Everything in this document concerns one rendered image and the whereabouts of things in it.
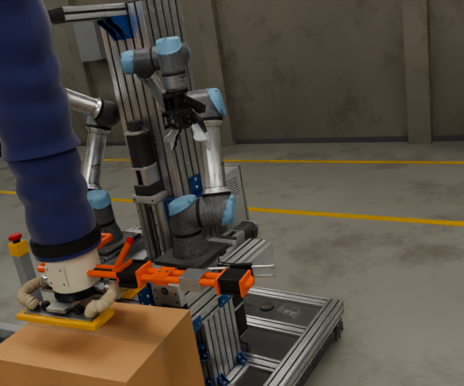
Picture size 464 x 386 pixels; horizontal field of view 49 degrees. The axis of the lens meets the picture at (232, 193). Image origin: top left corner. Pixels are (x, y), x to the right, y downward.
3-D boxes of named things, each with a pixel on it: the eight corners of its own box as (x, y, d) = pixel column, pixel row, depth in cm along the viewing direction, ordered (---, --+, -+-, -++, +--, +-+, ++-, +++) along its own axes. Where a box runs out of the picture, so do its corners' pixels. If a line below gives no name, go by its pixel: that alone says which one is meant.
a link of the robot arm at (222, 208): (204, 227, 206) (188, 93, 206) (240, 223, 204) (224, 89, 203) (197, 229, 194) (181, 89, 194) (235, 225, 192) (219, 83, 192)
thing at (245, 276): (217, 295, 144) (214, 279, 143) (227, 282, 150) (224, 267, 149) (243, 298, 140) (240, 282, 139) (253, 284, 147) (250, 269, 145)
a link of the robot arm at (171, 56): (182, 34, 154) (177, 35, 146) (189, 71, 157) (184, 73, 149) (158, 38, 155) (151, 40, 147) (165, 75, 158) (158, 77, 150)
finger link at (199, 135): (200, 154, 154) (182, 131, 155) (211, 148, 159) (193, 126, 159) (206, 148, 152) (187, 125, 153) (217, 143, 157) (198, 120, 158)
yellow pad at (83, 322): (16, 320, 170) (12, 307, 168) (37, 304, 178) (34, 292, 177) (96, 332, 155) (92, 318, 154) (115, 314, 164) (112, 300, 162)
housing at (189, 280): (180, 291, 150) (177, 277, 149) (191, 279, 156) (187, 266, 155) (200, 292, 147) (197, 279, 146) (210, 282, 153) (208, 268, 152)
